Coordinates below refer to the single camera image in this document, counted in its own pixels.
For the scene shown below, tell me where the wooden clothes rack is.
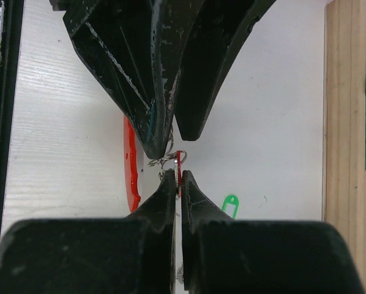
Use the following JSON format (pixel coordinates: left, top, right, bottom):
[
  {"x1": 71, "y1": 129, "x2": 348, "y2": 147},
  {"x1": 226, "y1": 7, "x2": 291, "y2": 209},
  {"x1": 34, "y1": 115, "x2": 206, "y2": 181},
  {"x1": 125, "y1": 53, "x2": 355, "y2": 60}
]
[{"x1": 323, "y1": 0, "x2": 366, "y2": 289}]

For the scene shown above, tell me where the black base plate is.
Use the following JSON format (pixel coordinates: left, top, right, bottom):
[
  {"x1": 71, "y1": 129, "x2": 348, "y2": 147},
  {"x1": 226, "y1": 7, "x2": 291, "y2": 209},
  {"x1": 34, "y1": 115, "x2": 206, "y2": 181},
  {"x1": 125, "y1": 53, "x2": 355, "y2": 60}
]
[{"x1": 0, "y1": 0, "x2": 25, "y2": 255}]

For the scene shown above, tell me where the red tag key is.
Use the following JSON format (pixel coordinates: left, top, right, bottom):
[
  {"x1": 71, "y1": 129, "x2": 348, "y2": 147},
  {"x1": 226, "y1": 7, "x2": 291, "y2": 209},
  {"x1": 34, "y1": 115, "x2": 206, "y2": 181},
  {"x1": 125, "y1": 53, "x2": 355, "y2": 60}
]
[{"x1": 174, "y1": 150, "x2": 187, "y2": 199}]

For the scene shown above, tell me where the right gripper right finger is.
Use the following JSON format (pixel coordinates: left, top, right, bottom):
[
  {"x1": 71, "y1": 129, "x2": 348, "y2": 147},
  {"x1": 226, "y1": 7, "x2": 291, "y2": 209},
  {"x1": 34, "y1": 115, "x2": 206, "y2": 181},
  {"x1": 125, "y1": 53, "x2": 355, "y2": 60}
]
[{"x1": 181, "y1": 170, "x2": 365, "y2": 293}]

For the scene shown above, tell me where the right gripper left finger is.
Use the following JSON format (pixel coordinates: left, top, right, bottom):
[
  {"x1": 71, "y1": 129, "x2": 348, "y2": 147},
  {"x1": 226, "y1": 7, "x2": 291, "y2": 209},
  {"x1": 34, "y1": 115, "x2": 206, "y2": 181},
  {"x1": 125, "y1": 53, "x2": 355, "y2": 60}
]
[{"x1": 0, "y1": 171, "x2": 176, "y2": 293}]

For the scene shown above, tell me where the grey key holder with rings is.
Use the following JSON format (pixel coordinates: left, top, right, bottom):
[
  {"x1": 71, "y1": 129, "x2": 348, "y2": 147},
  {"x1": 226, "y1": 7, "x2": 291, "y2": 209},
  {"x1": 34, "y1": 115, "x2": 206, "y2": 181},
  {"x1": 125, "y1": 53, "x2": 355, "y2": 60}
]
[{"x1": 123, "y1": 116, "x2": 176, "y2": 213}]

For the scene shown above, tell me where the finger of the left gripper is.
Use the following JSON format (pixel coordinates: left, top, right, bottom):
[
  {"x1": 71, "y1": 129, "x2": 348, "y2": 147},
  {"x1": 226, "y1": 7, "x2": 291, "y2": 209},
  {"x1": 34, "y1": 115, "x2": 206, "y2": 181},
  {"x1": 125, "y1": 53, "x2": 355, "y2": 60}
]
[
  {"x1": 174, "y1": 0, "x2": 273, "y2": 141},
  {"x1": 50, "y1": 0, "x2": 179, "y2": 159}
]

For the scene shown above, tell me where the green tag key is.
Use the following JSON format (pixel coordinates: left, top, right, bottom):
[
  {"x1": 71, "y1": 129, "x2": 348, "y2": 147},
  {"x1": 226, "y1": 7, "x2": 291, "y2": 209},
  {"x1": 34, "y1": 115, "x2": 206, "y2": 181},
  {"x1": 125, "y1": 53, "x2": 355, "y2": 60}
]
[{"x1": 222, "y1": 194, "x2": 239, "y2": 219}]

